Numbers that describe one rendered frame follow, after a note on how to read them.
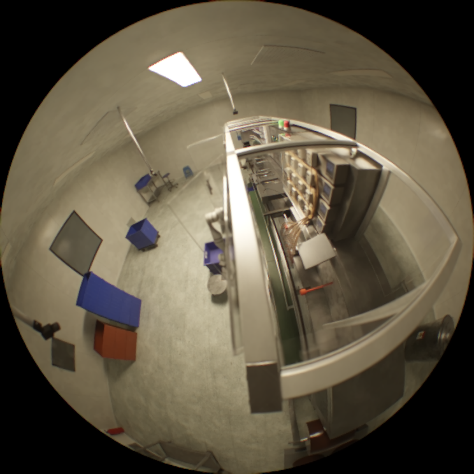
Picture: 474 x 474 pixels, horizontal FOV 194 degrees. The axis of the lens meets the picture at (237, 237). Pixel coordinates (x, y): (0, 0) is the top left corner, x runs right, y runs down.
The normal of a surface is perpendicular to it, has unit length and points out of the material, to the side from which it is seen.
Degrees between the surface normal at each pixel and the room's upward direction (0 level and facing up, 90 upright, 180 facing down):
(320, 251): 20
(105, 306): 90
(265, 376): 0
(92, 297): 90
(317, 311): 0
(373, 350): 0
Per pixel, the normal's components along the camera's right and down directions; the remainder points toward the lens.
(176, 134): 0.08, 0.76
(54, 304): 0.97, -0.22
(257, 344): -0.25, -0.61
